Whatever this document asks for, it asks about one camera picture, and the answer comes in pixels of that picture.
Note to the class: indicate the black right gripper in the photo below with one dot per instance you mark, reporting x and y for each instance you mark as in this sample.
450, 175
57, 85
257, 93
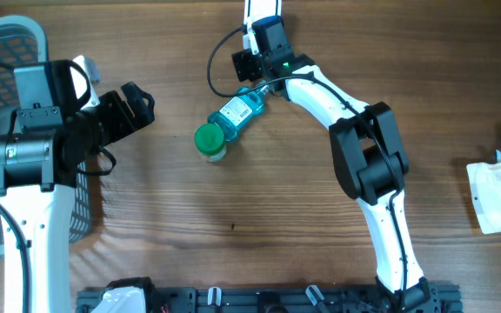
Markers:
246, 64

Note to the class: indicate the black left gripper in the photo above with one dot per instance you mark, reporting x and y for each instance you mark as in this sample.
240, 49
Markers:
113, 103

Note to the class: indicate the blue mouthwash bottle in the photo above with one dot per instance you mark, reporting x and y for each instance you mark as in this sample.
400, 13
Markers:
238, 112

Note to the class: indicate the green lid jar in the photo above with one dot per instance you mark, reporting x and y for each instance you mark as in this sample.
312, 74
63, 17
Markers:
210, 142

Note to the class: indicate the beige plastic food pouch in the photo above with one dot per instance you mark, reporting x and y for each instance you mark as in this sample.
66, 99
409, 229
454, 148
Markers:
485, 184

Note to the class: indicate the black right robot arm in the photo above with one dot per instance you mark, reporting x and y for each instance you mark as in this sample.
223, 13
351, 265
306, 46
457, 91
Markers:
368, 155

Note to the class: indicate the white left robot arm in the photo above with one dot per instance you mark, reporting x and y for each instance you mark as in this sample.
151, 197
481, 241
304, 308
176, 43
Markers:
58, 124

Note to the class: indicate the white barcode scanner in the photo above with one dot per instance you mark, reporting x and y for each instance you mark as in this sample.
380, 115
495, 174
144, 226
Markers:
258, 9

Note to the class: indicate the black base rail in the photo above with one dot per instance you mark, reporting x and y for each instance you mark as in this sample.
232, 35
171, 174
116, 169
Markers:
140, 295

